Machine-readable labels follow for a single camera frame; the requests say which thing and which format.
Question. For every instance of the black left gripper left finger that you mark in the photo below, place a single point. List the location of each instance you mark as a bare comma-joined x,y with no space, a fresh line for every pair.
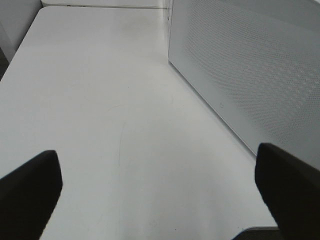
28,197

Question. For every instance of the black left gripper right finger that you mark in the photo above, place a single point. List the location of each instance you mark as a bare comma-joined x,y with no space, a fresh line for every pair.
290,188

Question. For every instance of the white microwave door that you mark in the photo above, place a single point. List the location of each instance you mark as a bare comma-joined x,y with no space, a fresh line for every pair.
257,64

